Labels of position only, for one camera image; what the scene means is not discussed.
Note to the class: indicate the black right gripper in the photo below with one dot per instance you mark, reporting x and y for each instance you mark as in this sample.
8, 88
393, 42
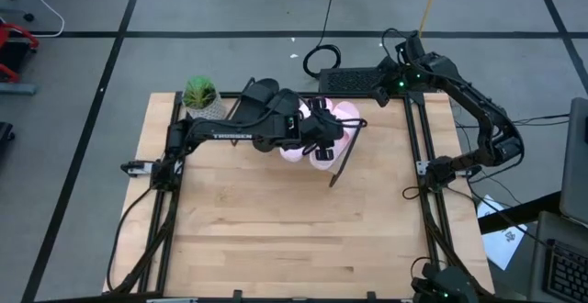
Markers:
399, 78

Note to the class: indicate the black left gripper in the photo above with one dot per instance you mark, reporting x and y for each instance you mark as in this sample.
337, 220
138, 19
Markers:
321, 131

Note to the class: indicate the black slide sandal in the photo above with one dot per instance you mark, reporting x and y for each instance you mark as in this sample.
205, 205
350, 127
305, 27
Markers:
287, 103
259, 96

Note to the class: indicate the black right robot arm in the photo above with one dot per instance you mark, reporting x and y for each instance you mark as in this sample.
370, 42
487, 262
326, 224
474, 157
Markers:
473, 103

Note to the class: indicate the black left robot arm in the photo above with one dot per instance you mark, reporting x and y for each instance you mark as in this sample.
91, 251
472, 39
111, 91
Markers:
229, 131

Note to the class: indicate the black perforated metal box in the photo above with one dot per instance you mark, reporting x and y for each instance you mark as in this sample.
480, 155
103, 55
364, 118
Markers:
349, 80

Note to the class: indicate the white triangle-patterned plant pot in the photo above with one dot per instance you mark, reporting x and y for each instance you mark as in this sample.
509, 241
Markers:
211, 111

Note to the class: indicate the green grass plant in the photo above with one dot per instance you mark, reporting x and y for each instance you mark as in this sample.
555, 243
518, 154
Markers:
200, 92

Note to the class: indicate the black desk beam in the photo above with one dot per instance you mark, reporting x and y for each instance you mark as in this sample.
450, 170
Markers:
519, 212

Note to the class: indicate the white paper sheet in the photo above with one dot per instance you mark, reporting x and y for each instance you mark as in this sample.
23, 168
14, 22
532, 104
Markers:
503, 243

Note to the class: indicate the black controller unit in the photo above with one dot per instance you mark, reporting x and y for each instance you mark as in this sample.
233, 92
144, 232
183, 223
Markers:
448, 282

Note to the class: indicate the grey laptop computer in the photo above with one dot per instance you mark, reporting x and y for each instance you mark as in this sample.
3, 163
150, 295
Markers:
574, 165

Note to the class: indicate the grey table foot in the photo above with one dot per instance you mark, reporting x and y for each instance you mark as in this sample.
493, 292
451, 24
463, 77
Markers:
18, 89

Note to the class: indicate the black caster wheel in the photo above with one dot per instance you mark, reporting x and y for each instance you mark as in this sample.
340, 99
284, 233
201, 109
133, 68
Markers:
29, 17

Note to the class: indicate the black metal rig frame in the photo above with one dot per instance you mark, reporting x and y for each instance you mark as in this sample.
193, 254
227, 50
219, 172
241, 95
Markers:
414, 101

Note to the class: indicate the red metal cart frame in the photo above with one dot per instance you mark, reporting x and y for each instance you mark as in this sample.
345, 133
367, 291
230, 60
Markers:
18, 28

